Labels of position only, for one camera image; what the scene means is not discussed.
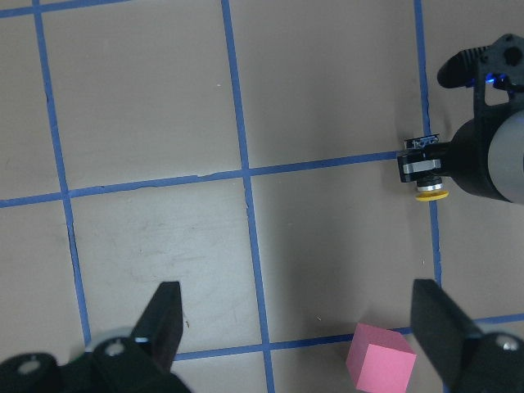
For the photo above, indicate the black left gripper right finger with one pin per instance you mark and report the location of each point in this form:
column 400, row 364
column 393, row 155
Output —
column 447, row 336

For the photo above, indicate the yellow push button switch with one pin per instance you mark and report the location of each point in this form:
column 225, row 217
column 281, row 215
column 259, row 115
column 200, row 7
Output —
column 420, row 163

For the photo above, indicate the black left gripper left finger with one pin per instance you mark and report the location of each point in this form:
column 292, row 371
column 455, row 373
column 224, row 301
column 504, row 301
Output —
column 159, row 329

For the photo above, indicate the pink cube near centre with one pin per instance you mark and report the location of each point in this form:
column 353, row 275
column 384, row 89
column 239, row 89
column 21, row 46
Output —
column 380, row 360

